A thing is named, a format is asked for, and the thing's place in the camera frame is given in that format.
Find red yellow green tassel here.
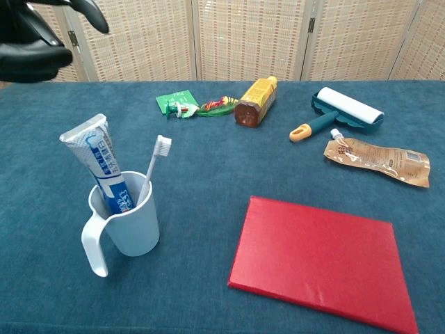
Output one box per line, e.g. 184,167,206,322
194,95,240,118

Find brown spout pouch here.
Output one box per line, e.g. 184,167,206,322
323,128,431,189

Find white cup with handle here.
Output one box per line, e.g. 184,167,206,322
81,170,161,278

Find brown bottle with yellow label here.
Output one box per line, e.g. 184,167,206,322
234,76,279,129

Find white toothbrush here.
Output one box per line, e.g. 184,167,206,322
136,134,173,206

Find green spout pouch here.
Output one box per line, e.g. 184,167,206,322
155,89,200,120

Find teal lint roller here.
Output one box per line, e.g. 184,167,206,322
289,86,385,143

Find blue white toothpaste tube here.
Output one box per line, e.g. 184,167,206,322
58,113,136,216

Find red flat book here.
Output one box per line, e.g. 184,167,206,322
227,196,420,334

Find blue tablecloth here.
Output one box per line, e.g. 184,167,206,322
0,80,445,334

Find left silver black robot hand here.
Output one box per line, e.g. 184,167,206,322
0,0,109,84

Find woven bamboo folding screen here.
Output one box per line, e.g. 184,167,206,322
0,0,445,88

